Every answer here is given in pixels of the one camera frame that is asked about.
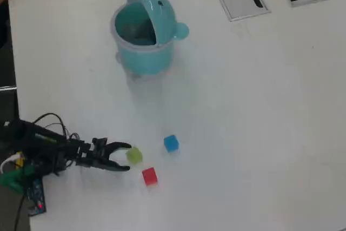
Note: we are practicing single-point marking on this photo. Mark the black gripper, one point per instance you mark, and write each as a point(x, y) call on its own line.
point(92, 156)

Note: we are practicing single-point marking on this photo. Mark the green lego block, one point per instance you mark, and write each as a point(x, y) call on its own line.
point(135, 156)

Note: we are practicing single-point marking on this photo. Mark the red lego block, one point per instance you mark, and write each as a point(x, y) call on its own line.
point(149, 176)

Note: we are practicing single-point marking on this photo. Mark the blue lego block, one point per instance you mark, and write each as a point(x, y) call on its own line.
point(171, 143)

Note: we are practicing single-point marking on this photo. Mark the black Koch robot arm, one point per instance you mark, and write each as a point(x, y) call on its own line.
point(35, 139)

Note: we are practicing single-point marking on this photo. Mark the teal whale-shaped bin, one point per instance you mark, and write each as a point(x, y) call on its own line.
point(146, 58)

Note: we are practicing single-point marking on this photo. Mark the blue circuit board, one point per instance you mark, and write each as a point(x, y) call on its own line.
point(36, 198)

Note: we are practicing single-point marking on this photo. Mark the yellow connector piece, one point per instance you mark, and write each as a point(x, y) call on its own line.
point(19, 162)

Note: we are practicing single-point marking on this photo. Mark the green table clamp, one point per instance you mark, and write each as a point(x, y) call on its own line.
point(12, 181)

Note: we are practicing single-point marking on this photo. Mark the black cabinet with metal edge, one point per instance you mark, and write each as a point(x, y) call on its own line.
point(8, 104)

